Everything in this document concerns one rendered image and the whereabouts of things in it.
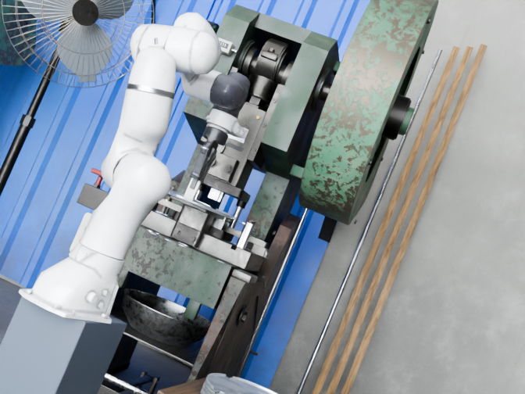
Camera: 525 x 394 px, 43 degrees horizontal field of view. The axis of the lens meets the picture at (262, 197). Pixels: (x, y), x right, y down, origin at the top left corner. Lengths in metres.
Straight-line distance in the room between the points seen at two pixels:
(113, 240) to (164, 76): 0.39
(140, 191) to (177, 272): 0.70
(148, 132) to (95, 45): 1.26
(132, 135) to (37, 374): 0.57
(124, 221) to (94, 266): 0.12
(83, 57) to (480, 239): 2.08
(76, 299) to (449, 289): 2.32
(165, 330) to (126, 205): 0.82
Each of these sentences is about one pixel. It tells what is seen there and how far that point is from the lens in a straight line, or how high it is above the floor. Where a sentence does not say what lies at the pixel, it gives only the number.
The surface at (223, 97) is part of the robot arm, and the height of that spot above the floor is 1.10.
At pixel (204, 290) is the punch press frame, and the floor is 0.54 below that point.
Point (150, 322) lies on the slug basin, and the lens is 2.25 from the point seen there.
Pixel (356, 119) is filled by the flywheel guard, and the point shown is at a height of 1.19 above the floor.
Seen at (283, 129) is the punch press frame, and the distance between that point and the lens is 2.23.
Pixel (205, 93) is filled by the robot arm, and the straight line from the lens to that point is 2.00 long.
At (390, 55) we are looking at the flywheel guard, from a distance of 2.00.
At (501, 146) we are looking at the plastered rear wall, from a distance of 3.58.
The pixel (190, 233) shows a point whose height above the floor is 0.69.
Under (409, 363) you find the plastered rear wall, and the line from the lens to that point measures 3.48.
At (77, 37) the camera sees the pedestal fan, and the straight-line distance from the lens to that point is 2.78.
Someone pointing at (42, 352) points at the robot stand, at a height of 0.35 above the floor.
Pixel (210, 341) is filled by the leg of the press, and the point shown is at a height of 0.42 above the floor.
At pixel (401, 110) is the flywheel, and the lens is 2.29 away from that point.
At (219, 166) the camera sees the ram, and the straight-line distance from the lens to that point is 2.26.
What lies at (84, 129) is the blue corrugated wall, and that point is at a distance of 3.82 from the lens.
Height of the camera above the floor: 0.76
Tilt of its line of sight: 3 degrees up
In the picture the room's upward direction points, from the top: 23 degrees clockwise
